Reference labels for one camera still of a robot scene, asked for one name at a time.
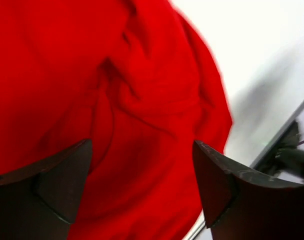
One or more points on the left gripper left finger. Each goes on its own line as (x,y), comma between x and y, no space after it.
(40,201)

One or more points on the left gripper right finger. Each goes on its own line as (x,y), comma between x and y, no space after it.
(241,203)

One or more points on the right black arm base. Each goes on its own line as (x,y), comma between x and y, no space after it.
(285,160)

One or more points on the red t shirt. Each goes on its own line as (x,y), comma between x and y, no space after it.
(135,78)

